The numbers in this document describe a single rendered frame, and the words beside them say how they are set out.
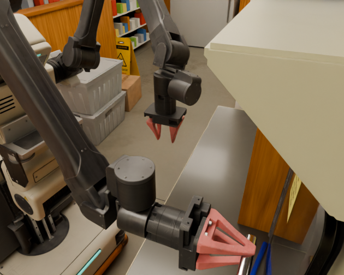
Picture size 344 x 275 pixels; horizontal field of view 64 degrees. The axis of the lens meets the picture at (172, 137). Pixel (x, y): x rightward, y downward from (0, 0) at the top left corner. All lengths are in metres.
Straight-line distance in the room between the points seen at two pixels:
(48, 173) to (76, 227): 0.56
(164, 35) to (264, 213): 0.50
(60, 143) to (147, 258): 0.38
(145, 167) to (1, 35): 0.27
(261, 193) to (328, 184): 0.52
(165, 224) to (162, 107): 0.37
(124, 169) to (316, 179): 0.27
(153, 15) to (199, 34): 4.66
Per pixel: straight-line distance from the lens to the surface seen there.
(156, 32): 0.70
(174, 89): 0.65
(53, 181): 1.18
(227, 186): 0.88
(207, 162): 0.96
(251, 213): 0.76
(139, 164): 0.40
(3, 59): 0.47
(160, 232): 0.42
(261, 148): 0.62
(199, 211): 0.41
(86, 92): 2.41
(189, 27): 5.42
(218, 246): 0.40
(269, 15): 0.23
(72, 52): 1.00
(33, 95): 0.45
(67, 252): 1.60
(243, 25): 0.19
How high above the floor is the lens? 1.55
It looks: 35 degrees down
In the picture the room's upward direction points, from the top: straight up
